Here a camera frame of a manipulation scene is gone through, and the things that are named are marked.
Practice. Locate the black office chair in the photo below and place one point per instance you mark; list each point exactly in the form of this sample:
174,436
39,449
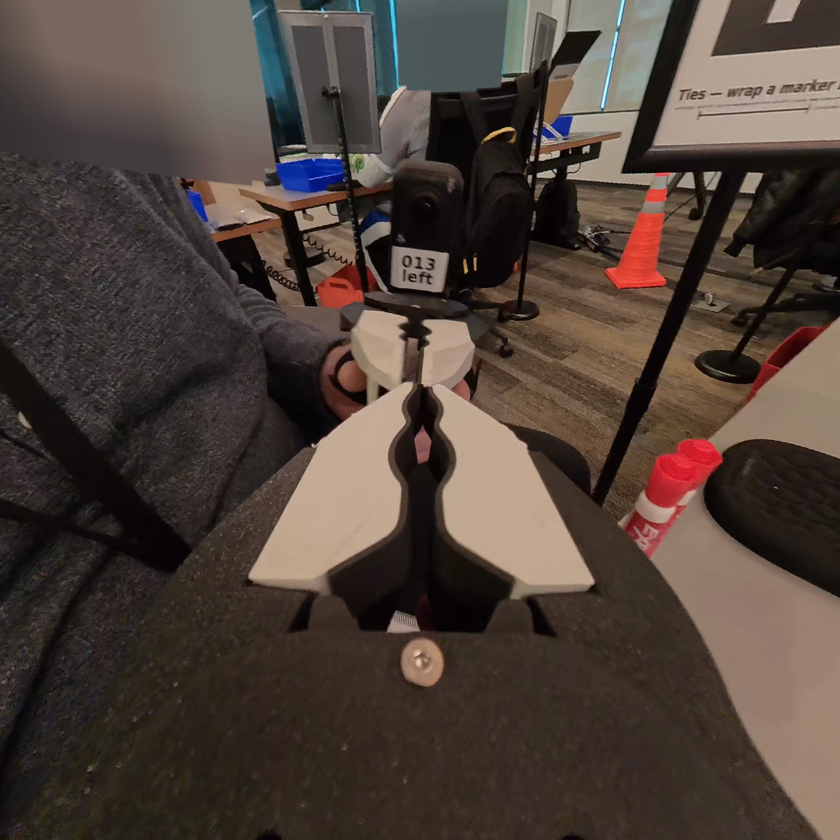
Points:
446,131

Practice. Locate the blue white bag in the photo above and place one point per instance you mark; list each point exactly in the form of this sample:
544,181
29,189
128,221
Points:
377,229

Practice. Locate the black round base stand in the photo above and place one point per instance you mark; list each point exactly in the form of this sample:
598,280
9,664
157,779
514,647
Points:
728,367

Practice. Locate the person's left forearm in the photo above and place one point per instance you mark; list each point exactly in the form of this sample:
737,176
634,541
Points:
289,354

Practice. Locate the black framed sign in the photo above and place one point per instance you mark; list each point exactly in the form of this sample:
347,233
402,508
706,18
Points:
754,98

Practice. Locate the small blue plastic bin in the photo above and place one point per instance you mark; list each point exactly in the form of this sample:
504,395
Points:
558,124

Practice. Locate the person's left hand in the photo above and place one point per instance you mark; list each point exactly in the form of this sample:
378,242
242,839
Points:
348,387

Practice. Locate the metal floor plate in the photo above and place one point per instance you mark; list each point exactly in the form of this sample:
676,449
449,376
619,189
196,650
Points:
712,303

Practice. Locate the wooden desk with black legs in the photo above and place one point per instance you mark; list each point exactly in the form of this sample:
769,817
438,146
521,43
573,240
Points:
584,136
289,195
243,226

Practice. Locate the black jacket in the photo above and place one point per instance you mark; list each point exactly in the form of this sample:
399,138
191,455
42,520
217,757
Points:
787,216

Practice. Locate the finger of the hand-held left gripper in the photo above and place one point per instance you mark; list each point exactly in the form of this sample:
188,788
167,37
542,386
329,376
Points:
449,354
380,351

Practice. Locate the black floor bag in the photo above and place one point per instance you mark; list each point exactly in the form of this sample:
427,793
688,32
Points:
558,210

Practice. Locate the red box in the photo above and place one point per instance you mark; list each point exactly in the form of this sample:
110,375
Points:
791,358

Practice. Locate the black mesh wrist rest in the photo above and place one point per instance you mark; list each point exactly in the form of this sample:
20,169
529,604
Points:
774,499

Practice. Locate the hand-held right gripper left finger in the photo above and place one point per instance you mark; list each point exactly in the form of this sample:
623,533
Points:
341,505

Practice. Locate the orange traffic cone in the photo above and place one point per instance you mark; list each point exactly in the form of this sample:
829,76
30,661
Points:
646,243

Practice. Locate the person's grey sweater torso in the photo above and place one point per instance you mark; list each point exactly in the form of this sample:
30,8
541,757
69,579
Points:
98,295

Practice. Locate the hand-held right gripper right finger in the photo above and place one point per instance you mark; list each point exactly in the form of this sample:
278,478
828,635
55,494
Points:
505,512

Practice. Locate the red dry erase marker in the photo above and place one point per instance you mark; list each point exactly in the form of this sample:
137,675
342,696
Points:
666,482
702,459

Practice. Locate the black backpack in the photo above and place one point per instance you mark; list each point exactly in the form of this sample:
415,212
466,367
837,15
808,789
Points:
499,197

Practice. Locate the orange plastic container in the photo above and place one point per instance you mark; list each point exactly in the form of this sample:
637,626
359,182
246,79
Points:
338,293

